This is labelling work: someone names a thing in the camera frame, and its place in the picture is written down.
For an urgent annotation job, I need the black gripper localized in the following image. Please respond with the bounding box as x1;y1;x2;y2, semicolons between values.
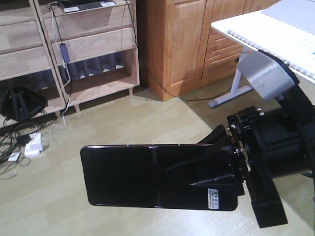
165;107;315;228

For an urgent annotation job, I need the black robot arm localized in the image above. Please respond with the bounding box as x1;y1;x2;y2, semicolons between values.
167;50;315;228

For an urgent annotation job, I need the white standing desk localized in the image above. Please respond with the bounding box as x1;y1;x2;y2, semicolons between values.
208;0;315;109

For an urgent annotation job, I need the orange wooden cabinet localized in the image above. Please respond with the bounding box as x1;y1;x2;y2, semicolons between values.
136;0;274;101

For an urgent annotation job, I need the low wooden shelf unit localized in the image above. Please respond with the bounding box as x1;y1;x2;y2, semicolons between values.
0;0;139;118

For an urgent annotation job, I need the grey usb hub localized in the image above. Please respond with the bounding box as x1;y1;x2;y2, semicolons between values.
60;43;70;63

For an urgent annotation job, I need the white charger block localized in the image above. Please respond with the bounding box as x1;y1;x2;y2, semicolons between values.
24;132;43;158

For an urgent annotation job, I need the black folded stand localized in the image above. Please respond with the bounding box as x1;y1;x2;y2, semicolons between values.
0;87;48;121

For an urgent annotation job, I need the silver laptop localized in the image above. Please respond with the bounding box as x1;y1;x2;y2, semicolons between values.
58;0;117;13

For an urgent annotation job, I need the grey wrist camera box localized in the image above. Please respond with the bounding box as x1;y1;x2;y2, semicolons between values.
237;50;299;101

